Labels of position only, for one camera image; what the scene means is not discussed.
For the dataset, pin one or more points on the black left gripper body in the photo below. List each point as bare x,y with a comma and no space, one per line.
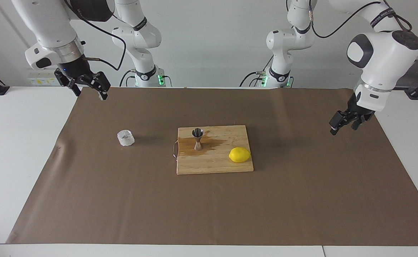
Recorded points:
360,112

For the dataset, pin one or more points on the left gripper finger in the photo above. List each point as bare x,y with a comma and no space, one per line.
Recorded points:
359,123
339,120

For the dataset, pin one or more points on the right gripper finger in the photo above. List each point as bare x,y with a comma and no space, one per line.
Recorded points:
102,82
65,79

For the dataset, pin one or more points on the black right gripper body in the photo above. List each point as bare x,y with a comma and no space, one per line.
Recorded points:
76,69

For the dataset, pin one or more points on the clear textured small cup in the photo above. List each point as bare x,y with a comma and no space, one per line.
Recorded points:
125,138

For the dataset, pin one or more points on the steel double jigger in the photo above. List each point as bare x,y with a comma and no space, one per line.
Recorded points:
197,141

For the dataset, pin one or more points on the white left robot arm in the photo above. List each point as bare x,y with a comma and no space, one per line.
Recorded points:
383,57

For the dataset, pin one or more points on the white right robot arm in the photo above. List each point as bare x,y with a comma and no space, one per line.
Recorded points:
48,21

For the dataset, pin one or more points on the yellow lemon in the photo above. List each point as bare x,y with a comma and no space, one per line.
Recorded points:
239,155

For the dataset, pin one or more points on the brown paper table mat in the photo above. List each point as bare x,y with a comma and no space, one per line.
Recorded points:
123,200

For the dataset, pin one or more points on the wooden cutting board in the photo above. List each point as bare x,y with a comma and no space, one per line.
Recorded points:
209,164

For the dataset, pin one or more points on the white wall socket strip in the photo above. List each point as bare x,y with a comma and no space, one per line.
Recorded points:
41,79

